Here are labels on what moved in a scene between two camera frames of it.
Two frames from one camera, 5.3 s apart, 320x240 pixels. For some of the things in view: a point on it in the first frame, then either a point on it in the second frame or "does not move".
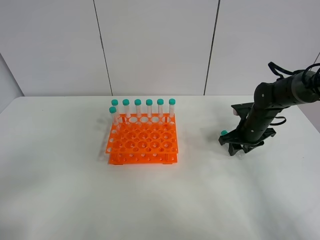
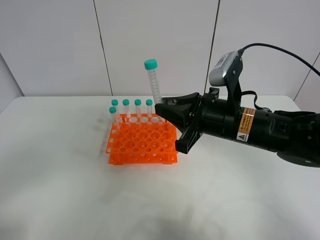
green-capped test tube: [240, 154] -> [151, 65]
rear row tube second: [126, 103] does not move
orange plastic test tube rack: [143, 139] does not move
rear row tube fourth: [149, 103] does not move
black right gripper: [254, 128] -> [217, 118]
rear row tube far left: [115, 103] does not move
